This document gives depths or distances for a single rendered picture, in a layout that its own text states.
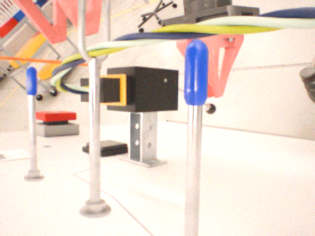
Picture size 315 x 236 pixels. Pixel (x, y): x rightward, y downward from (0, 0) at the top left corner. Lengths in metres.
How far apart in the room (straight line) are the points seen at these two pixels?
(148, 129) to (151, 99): 0.04
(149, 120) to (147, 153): 0.03
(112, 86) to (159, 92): 0.05
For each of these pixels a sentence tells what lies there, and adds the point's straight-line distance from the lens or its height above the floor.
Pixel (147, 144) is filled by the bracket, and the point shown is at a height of 1.09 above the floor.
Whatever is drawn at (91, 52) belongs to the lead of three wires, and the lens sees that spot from 0.16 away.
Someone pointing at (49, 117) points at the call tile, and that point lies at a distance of 0.46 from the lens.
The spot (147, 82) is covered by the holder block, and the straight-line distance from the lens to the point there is 0.27.
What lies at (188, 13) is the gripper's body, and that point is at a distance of 0.36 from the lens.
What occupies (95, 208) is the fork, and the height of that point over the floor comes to 1.16.
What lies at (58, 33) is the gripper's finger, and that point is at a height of 1.21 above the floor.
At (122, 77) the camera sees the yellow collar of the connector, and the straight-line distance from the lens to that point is 0.25.
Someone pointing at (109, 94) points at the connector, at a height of 1.16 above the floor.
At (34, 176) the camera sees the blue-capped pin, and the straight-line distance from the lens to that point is 0.25.
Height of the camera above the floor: 1.26
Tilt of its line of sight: 34 degrees down
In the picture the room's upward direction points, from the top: 41 degrees counter-clockwise
